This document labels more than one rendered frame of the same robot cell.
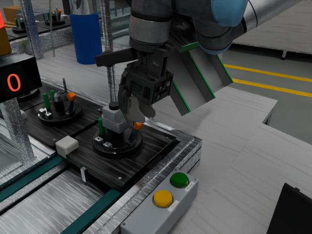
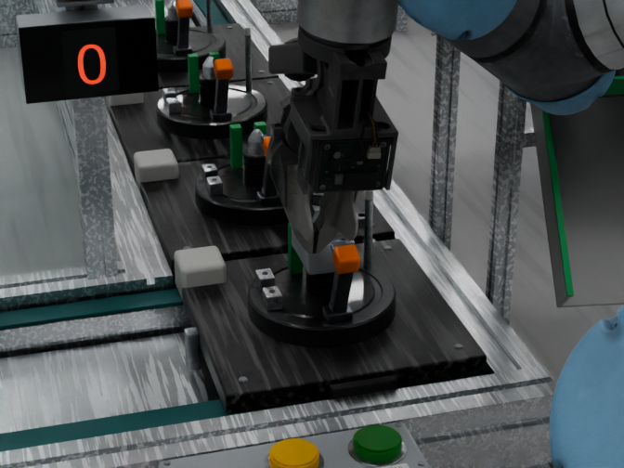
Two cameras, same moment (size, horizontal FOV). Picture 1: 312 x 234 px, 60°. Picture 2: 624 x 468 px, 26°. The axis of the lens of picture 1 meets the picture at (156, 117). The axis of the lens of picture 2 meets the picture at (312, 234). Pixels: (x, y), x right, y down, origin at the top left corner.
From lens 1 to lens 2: 66 cm
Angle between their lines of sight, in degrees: 33
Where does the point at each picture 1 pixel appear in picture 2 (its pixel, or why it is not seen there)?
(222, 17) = (414, 13)
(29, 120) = (175, 187)
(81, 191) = (166, 388)
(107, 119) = not seen: hidden behind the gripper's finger
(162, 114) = (600, 313)
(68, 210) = (110, 409)
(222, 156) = not seen: outside the picture
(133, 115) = (299, 215)
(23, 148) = (95, 234)
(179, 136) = (512, 361)
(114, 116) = not seen: hidden behind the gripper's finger
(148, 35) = (316, 19)
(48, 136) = (182, 235)
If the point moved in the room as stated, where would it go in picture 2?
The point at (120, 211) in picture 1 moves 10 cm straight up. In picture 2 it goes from (186, 444) to (180, 341)
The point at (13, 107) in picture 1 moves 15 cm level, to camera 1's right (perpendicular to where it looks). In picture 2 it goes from (93, 124) to (211, 164)
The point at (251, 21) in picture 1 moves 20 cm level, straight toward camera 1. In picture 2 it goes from (601, 38) to (359, 97)
